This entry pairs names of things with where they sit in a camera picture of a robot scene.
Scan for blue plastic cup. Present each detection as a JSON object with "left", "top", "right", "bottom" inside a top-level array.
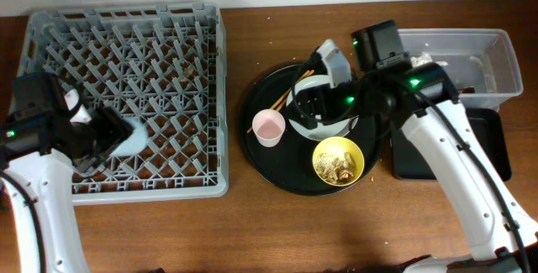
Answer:
[{"left": 110, "top": 118, "right": 149, "bottom": 157}]

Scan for white napkin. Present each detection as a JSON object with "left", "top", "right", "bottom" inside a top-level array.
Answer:
[{"left": 410, "top": 52, "right": 448, "bottom": 67}]

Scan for pink plastic cup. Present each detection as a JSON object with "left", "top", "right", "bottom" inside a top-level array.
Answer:
[{"left": 252, "top": 109, "right": 286, "bottom": 148}]

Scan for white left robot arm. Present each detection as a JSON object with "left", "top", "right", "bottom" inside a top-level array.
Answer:
[{"left": 1, "top": 72, "right": 136, "bottom": 272}]

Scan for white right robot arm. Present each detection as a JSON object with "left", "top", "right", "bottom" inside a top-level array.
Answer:
[{"left": 290, "top": 20, "right": 537, "bottom": 272}]

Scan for grey plastic dishwasher rack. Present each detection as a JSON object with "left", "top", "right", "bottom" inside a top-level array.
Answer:
[{"left": 18, "top": 3, "right": 229, "bottom": 205}]

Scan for clear plastic waste bin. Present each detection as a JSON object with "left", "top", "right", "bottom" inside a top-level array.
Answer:
[{"left": 399, "top": 29, "right": 524, "bottom": 110}]

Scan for grey round plate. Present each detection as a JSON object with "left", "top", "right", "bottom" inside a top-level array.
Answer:
[{"left": 282, "top": 75, "right": 351, "bottom": 141}]

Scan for upper wooden chopstick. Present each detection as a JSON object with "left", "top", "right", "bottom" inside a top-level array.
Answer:
[{"left": 271, "top": 70, "right": 314, "bottom": 111}]

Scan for wooden chopstick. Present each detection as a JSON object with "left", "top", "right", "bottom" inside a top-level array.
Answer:
[
  {"left": 271, "top": 70, "right": 314, "bottom": 111},
  {"left": 238, "top": 65, "right": 297, "bottom": 135}
]

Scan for lower wooden chopstick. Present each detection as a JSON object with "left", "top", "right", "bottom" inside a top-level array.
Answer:
[{"left": 238, "top": 65, "right": 297, "bottom": 135}]

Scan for yellow bowl with food scraps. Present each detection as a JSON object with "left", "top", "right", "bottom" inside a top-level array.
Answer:
[{"left": 312, "top": 137, "right": 366, "bottom": 187}]

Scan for black rectangular bin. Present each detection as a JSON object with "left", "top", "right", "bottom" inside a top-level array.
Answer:
[{"left": 390, "top": 108, "right": 512, "bottom": 181}]

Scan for food scraps in clear bin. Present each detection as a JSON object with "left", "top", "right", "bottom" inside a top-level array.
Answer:
[{"left": 457, "top": 87, "right": 475, "bottom": 94}]

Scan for round black tray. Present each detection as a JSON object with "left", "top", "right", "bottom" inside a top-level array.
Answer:
[{"left": 237, "top": 64, "right": 385, "bottom": 196}]

